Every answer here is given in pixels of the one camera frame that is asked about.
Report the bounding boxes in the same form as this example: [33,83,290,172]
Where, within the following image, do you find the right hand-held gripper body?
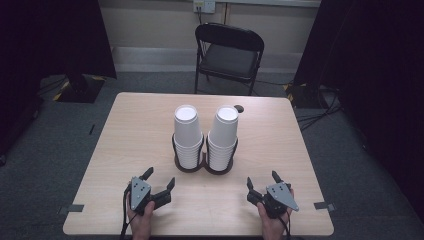
[255,181,300,220]

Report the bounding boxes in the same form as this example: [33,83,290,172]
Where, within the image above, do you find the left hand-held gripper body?
[128,176,172,216]

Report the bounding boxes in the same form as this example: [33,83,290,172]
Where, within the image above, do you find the black wire double cup holder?
[171,132,240,176]

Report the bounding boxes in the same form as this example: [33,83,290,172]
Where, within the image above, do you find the stack of white paper cups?
[206,104,240,172]
[172,104,205,170]

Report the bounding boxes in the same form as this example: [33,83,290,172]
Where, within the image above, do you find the person's left hand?
[126,192,157,236]

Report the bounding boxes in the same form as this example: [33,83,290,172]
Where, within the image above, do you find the person's right hand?
[256,188,296,236]

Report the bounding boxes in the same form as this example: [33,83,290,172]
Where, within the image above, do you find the grey tape piece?
[57,203,85,216]
[313,200,336,213]

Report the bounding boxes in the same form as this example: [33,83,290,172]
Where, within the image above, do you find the black stand base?
[283,81,322,110]
[52,73,107,104]

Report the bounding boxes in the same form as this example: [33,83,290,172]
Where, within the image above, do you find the black folding chair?
[194,22,266,97]

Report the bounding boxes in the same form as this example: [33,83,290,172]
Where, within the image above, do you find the dark curtain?
[0,0,118,158]
[293,0,424,214]

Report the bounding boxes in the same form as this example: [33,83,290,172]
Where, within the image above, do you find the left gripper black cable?
[119,184,138,240]

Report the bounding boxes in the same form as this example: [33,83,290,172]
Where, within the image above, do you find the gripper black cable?
[119,184,138,240]
[279,213,293,240]

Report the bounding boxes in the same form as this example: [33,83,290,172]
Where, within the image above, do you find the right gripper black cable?
[279,213,293,240]

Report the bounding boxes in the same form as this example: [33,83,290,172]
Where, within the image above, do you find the black floor cables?
[295,85,343,132]

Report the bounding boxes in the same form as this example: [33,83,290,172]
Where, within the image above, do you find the white wall outlet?
[192,0,217,15]

